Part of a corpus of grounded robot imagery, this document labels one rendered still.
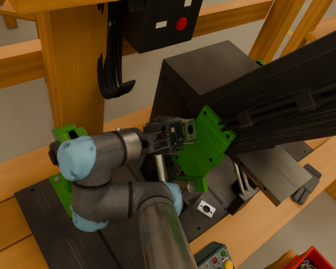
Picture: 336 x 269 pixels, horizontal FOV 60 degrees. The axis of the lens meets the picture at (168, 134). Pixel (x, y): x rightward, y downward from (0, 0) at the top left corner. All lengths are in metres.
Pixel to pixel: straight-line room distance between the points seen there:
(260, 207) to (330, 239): 1.38
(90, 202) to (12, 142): 1.75
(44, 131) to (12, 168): 1.25
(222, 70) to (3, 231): 0.81
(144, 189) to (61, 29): 0.40
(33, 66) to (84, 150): 0.40
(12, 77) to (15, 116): 1.58
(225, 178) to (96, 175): 0.65
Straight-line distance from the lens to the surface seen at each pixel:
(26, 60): 0.85
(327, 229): 2.47
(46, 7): 0.54
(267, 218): 1.10
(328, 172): 1.37
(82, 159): 0.52
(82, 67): 0.81
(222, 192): 1.07
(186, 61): 0.94
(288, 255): 1.20
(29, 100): 2.54
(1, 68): 0.84
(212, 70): 0.93
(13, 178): 1.06
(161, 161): 0.87
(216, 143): 0.75
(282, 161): 0.94
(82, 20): 0.73
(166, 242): 0.45
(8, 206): 1.02
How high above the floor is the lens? 1.77
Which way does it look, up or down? 49 degrees down
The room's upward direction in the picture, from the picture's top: 17 degrees clockwise
